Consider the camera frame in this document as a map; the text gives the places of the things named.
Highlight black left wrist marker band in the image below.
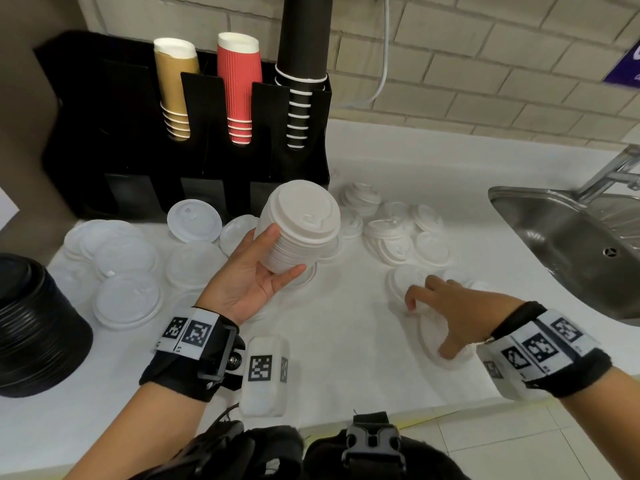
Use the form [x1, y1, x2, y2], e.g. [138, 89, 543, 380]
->
[139, 307, 247, 403]

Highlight person's right hand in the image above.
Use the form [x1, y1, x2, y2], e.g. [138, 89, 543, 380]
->
[403, 274, 526, 361]

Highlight stack of large white lids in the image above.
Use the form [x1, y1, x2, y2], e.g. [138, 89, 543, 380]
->
[253, 179, 343, 275]

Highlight stack of black lids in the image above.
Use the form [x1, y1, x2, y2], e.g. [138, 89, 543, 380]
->
[0, 253, 95, 399]

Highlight blue wall sign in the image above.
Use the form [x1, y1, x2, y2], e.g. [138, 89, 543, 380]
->
[602, 39, 640, 89]

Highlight stack of red paper cups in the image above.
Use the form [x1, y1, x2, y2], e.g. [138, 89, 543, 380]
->
[217, 32, 263, 145]

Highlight stack of gold paper cups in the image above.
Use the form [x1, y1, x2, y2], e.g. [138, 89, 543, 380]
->
[153, 37, 201, 142]

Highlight person's left forearm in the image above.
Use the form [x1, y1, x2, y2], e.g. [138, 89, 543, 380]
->
[65, 382, 209, 480]

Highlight black right wrist marker band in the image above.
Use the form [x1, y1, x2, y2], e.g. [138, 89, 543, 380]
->
[475, 301, 613, 401]

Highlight black wrist marker band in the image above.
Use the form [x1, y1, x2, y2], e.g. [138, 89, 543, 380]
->
[475, 301, 613, 401]
[139, 307, 247, 403]

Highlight steel faucet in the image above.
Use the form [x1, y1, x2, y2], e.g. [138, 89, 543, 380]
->
[575, 144, 640, 205]

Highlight black chest harness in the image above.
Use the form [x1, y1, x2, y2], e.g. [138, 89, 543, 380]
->
[129, 412, 471, 480]

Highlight stack of black paper cups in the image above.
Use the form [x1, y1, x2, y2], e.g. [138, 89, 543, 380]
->
[273, 0, 335, 151]

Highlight black cup holder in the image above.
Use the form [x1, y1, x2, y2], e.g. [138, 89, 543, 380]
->
[33, 30, 332, 223]

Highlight person's left hand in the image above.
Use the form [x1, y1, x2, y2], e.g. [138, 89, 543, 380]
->
[195, 223, 307, 325]

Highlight microwave safety poster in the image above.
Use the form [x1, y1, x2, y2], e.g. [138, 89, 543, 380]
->
[0, 187, 20, 231]

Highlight white wall cable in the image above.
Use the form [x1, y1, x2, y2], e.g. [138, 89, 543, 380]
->
[332, 0, 391, 108]

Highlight steel sink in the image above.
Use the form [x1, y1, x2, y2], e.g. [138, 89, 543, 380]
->
[487, 186, 640, 327]

